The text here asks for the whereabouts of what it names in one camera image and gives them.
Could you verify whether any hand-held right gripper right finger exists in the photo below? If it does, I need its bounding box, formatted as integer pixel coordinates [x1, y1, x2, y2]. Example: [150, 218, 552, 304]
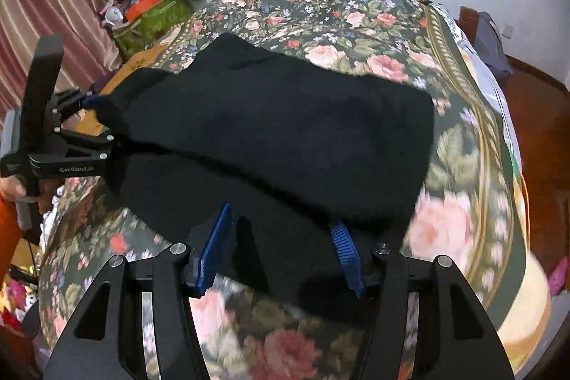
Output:
[328, 221, 517, 380]

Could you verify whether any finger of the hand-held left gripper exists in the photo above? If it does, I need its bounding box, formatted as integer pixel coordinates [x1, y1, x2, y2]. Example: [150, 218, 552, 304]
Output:
[52, 90, 101, 127]
[33, 130, 125, 161]

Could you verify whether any purple cloth on chair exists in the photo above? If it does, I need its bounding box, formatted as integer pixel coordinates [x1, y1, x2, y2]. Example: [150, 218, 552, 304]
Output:
[472, 10, 513, 78]

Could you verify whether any green patterned bag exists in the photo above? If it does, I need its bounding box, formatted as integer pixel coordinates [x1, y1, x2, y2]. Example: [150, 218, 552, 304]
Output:
[113, 0, 194, 58]

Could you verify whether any wooden folding table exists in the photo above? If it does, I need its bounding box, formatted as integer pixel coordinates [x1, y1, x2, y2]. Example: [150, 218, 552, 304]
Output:
[95, 37, 172, 136]

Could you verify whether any person's left hand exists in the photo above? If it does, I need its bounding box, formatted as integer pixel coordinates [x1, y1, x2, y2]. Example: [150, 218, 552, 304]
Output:
[0, 178, 26, 203]

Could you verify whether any pink object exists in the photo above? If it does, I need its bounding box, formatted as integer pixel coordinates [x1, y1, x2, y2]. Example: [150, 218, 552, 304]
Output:
[548, 260, 563, 297]

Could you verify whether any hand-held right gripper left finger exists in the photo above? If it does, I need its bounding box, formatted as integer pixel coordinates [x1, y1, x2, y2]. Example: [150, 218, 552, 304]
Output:
[42, 202, 234, 380]

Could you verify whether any orange box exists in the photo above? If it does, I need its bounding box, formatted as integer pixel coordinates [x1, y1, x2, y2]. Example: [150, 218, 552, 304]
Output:
[127, 0, 165, 20]

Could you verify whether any black elephant print t-shirt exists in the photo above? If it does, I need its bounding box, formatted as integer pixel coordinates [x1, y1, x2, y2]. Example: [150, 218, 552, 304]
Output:
[91, 32, 435, 321]

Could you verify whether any floral bed blanket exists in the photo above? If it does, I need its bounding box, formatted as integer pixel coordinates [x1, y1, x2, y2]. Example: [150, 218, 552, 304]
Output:
[38, 0, 530, 380]

